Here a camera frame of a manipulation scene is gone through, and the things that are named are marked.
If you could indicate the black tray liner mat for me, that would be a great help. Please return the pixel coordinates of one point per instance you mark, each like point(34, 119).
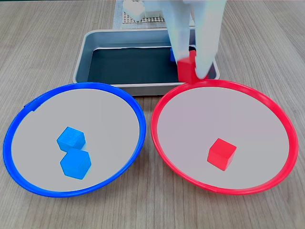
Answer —
point(133, 64)

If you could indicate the blue wooden cube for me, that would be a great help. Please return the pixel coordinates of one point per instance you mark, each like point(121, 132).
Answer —
point(71, 139)
point(172, 56)
point(75, 165)

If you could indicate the silver metal tray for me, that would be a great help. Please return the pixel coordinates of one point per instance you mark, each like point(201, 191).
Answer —
point(107, 38)

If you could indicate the beige mesh mat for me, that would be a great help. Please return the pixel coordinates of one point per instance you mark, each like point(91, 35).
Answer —
point(155, 20)

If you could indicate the translucent white base sheet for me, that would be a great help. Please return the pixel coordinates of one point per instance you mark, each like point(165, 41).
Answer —
point(118, 14)

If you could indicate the blue rimmed white dish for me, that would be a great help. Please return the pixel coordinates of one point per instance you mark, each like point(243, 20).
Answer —
point(107, 119)

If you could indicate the red rimmed white dish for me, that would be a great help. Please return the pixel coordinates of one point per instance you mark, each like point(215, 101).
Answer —
point(190, 119)

